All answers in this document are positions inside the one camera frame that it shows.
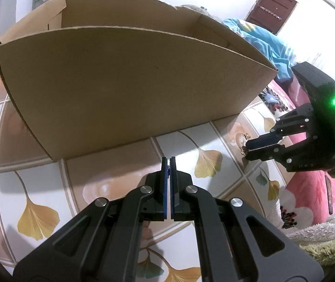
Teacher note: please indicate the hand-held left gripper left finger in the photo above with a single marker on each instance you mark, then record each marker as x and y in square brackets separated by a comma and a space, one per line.
[164, 194]

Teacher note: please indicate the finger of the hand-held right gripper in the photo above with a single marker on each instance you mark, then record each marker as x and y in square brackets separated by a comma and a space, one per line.
[296, 158]
[261, 142]

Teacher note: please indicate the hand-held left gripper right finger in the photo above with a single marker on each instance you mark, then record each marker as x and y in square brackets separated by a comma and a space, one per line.
[172, 194]

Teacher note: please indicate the brown cardboard box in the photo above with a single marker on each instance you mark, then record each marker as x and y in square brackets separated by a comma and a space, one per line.
[126, 94]

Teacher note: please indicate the blue printed blanket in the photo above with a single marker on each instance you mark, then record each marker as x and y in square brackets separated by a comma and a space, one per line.
[261, 44]

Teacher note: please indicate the green fluffy garment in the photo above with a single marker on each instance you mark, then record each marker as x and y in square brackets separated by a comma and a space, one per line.
[332, 252]

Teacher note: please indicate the brown door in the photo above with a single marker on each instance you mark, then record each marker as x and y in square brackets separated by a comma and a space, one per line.
[270, 8]

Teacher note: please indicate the grey fluffy blanket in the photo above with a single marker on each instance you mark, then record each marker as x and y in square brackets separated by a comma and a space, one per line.
[194, 8]

